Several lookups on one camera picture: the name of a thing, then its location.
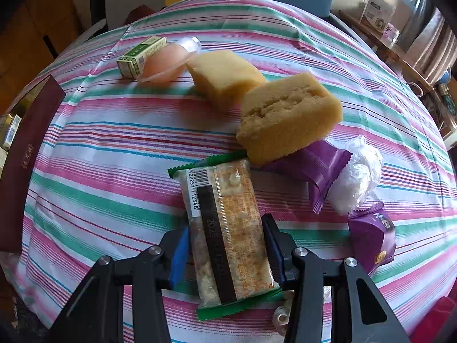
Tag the wooden side table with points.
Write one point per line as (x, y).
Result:
(396, 51)

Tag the red cloth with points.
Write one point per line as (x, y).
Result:
(437, 321)

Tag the purple snack packet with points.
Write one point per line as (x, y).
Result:
(373, 237)
(317, 171)

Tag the pale yellow sponge block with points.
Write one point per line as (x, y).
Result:
(223, 75)

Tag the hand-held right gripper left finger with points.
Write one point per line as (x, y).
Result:
(180, 257)

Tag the maroon gift box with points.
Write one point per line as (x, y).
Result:
(34, 150)

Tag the dark red cushion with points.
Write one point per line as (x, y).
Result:
(144, 13)

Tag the crumpled white plastic bag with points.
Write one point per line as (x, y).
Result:
(355, 178)

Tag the small pale box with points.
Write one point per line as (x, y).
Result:
(10, 130)

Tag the large yellow sponge block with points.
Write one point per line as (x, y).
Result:
(285, 118)

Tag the small green carton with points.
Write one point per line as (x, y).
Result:
(137, 57)

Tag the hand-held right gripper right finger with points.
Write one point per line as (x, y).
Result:
(271, 250)

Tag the small pink packages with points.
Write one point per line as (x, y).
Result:
(391, 32)

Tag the printed cardboard box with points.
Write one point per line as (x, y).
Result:
(378, 12)

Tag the green-edged cracker snack packet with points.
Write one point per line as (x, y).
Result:
(228, 228)

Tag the patterned beige curtain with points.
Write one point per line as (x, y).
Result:
(433, 43)

